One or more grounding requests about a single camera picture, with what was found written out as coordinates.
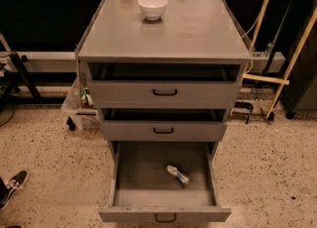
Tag grey drawer cabinet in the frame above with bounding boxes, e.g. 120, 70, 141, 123
78, 0, 251, 151

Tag grey middle drawer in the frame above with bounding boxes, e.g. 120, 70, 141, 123
101, 108, 227, 142

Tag grey drawer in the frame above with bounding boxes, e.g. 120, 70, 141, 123
87, 62, 241, 109
101, 108, 227, 142
99, 142, 231, 223

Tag grey top drawer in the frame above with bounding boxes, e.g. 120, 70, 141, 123
87, 62, 241, 109

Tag grey bottom drawer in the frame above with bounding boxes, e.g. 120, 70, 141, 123
99, 142, 231, 223

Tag clear plastic bin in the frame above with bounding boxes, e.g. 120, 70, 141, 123
61, 79, 100, 131

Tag white bowl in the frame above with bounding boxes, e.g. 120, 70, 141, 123
138, 0, 167, 21

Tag black metal stand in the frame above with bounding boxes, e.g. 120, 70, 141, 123
0, 32, 44, 102

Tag wooden easel frame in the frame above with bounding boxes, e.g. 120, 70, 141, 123
243, 0, 317, 121

